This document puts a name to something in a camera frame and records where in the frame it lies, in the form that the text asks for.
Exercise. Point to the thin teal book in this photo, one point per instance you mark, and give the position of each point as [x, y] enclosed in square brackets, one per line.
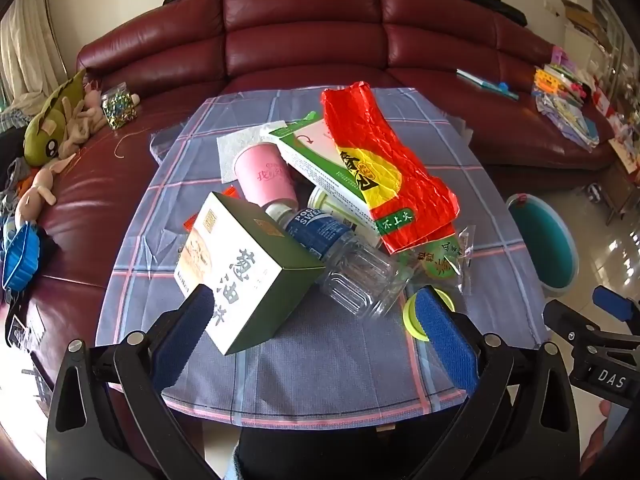
[482, 82]

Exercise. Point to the pink plush rabbit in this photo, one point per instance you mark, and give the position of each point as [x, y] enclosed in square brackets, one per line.
[37, 187]
[82, 120]

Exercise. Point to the green plush toy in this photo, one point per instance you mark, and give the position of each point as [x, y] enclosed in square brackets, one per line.
[47, 125]

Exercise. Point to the white paper towel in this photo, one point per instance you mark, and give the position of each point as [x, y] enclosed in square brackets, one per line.
[235, 147]

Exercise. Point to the blue plastic basket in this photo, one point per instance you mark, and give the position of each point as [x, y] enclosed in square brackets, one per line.
[20, 255]

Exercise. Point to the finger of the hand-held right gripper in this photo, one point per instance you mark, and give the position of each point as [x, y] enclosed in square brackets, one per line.
[562, 320]
[616, 303]

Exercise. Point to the orange foil snack packet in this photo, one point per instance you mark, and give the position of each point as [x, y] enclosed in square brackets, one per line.
[190, 221]

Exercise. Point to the teal plastic basin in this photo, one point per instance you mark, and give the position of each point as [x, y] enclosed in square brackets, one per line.
[540, 240]

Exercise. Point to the long black bag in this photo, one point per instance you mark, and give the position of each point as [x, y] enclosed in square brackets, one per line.
[475, 0]

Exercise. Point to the person's dark trousers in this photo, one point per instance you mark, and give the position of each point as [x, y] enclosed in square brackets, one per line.
[325, 455]

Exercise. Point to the yellow-green round lid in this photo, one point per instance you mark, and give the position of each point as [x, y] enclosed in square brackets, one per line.
[412, 317]

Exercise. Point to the clear wrapper with green print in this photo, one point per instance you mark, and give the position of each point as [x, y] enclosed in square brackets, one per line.
[442, 260]

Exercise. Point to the blue round toy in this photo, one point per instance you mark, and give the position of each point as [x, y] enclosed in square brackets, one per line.
[502, 85]

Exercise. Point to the grey plaid cloth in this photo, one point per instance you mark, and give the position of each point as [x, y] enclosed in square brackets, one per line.
[320, 360]

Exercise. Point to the cream curtain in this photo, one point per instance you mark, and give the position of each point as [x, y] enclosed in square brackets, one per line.
[30, 45]

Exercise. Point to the pile of colourful papers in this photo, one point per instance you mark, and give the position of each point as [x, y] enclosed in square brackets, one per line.
[565, 100]

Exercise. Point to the cardboard box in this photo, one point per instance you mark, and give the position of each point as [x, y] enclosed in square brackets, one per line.
[582, 17]

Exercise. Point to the white carton with green print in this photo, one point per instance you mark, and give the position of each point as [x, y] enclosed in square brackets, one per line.
[310, 155]

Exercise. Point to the wooden side table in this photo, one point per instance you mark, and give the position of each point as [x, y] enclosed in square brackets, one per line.
[620, 190]

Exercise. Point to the clear plastic bottle blue label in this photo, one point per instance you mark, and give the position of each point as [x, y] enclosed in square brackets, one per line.
[355, 275]

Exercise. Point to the green and white carton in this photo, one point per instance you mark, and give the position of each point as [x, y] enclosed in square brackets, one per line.
[270, 290]

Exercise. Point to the pink paper cup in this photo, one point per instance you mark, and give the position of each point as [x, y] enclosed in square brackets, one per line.
[262, 177]

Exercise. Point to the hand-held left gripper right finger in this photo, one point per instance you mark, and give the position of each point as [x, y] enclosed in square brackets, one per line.
[445, 340]

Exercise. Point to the pair of slippers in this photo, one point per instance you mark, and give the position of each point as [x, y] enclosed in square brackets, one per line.
[593, 192]

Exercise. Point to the red and yellow foil bag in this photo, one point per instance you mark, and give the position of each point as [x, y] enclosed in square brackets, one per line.
[370, 145]

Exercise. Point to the dark red leather sofa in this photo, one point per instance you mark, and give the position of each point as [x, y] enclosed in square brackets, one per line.
[300, 25]

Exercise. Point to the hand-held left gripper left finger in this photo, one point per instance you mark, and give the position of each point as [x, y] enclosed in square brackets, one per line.
[182, 340]

